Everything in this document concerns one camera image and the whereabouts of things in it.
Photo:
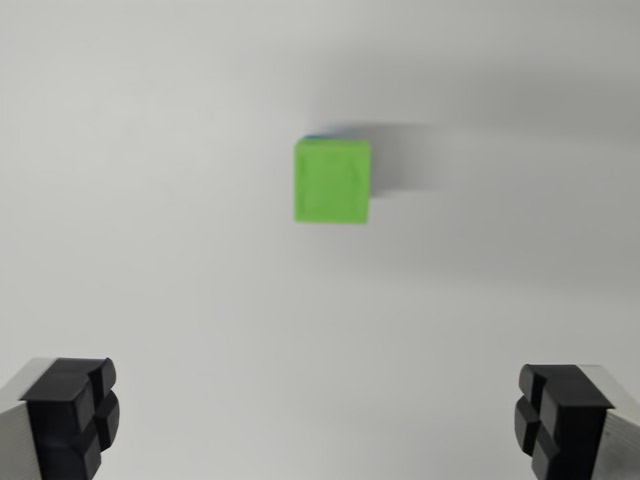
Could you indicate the blue embossed cube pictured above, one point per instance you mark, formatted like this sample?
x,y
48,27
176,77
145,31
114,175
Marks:
x,y
322,135

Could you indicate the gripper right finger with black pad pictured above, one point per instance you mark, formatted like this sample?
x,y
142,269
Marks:
x,y
570,425

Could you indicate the green embossed cube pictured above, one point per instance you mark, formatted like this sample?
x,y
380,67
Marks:
x,y
332,182

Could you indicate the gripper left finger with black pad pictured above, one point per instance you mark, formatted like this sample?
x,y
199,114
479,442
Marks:
x,y
55,420

